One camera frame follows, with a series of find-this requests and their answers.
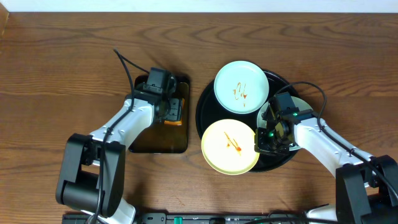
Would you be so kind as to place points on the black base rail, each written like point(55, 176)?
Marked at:
point(153, 218)

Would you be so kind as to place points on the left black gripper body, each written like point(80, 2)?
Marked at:
point(164, 109)

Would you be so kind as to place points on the light green plate rear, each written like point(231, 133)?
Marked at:
point(241, 87)

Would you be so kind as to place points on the black rectangular water tray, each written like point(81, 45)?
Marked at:
point(167, 138)

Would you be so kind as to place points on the light green plate right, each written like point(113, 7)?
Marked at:
point(264, 114)

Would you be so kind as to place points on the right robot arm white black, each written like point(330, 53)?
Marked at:
point(366, 186)

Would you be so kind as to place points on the yellow plate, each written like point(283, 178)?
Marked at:
point(228, 147)

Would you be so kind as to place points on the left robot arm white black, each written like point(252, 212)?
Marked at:
point(92, 174)

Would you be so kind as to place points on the light green plate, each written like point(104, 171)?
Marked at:
point(264, 114)
point(241, 87)

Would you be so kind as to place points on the orange green scrub sponge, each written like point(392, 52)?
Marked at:
point(174, 112)

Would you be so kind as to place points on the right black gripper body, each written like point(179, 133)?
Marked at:
point(272, 142)

